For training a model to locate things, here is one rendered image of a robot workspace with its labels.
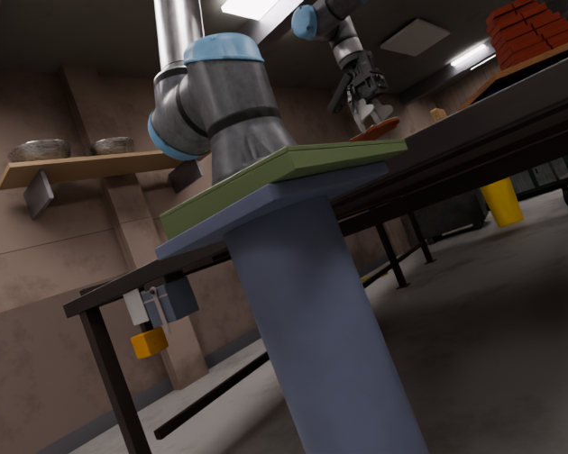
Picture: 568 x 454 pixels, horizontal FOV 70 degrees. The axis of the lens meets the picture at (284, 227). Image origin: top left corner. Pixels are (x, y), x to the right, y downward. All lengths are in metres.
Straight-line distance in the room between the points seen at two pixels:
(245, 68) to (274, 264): 0.28
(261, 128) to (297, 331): 0.28
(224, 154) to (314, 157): 0.17
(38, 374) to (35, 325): 0.34
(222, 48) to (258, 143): 0.15
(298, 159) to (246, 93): 0.20
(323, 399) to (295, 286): 0.15
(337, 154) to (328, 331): 0.23
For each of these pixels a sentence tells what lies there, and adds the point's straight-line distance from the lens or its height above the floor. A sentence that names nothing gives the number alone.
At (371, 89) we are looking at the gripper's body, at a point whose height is 1.10.
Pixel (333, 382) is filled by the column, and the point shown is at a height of 0.61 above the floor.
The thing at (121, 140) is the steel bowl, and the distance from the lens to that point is 3.58.
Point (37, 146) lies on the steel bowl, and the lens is 3.34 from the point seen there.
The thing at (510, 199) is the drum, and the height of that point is 0.31.
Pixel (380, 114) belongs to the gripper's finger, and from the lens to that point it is 1.19.
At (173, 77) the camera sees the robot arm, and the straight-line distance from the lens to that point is 0.75.
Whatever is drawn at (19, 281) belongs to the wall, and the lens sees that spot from 3.58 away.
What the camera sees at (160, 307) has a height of 0.77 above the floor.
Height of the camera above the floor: 0.80
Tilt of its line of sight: 3 degrees up
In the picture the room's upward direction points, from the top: 21 degrees counter-clockwise
